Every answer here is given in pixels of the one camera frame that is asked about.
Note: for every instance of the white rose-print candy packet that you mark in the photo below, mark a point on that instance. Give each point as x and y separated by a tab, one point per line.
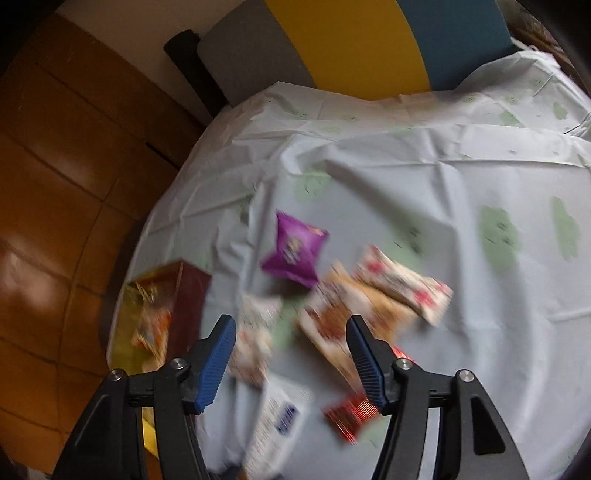
406	286

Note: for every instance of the beige snack packet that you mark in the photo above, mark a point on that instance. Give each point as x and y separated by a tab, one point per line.
337	314

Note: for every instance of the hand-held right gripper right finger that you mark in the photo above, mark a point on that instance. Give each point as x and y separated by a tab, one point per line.
368	364

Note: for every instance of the purple snack packet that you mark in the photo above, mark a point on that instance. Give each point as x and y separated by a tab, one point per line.
291	249

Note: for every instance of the red gift box gold interior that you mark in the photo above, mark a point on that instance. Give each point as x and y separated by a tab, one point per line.
191	300

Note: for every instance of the grey yellow blue headboard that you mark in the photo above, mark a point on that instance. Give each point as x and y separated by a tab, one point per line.
346	41

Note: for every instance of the green white snack packet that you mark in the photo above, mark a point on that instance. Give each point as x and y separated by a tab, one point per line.
256	332

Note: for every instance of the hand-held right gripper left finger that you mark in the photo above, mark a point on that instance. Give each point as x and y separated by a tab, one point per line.
213	364

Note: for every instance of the small red candy packet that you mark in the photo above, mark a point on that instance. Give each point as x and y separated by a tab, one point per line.
351	415

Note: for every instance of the white packet with blue label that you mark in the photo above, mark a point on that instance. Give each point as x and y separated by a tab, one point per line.
277	415

